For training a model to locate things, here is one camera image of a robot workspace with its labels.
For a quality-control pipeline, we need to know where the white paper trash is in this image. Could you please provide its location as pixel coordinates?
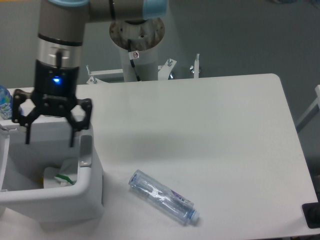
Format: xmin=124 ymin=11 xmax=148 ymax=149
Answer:
xmin=43 ymin=158 xmax=78 ymax=189

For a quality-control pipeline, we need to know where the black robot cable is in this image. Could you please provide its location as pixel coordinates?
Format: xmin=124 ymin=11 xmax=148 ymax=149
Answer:
xmin=127 ymin=38 xmax=142 ymax=82

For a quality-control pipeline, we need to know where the blue labelled water bottle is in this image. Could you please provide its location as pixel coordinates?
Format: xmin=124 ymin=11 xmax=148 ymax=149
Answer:
xmin=0 ymin=85 xmax=24 ymax=123

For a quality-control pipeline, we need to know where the black clamp at table edge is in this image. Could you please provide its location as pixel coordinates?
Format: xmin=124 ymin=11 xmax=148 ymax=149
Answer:
xmin=302 ymin=202 xmax=320 ymax=229

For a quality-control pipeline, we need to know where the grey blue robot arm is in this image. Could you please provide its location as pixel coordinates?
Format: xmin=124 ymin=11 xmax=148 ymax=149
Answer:
xmin=12 ymin=0 xmax=168 ymax=144

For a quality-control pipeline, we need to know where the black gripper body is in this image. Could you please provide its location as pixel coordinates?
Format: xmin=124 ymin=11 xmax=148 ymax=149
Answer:
xmin=31 ymin=60 xmax=80 ymax=117

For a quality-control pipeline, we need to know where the white plastic trash can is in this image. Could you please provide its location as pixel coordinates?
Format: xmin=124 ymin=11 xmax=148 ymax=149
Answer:
xmin=0 ymin=117 xmax=104 ymax=223

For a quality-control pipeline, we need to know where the white metal base bracket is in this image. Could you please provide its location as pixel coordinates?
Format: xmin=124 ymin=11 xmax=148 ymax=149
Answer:
xmin=86 ymin=53 xmax=201 ymax=85

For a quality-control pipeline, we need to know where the white metal frame right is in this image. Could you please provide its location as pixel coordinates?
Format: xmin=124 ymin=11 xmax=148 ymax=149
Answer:
xmin=295 ymin=85 xmax=320 ymax=133

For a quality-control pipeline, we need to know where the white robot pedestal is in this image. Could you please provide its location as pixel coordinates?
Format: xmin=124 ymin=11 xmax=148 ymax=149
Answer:
xmin=109 ymin=17 xmax=165 ymax=82

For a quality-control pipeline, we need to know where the clear plastic bottle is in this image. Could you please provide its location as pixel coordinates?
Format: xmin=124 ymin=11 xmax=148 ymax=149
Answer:
xmin=128 ymin=169 xmax=200 ymax=225

